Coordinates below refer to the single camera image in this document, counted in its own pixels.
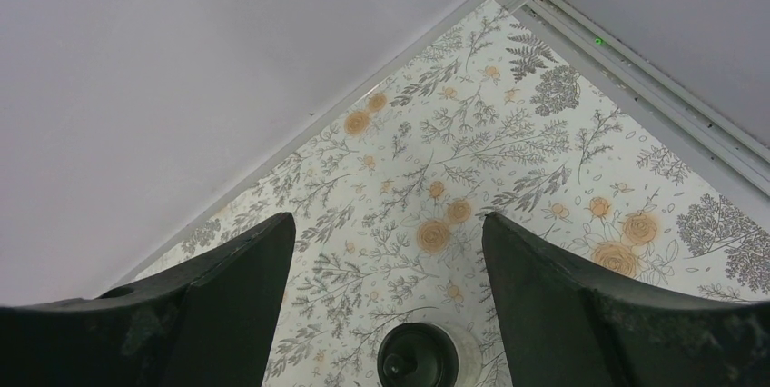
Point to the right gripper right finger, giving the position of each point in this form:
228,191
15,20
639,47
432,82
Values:
565,321

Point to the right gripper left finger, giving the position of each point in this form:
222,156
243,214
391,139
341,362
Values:
209,321

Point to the black spout seed bottle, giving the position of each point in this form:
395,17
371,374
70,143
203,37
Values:
429,354

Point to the floral table mat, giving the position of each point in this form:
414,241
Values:
390,198

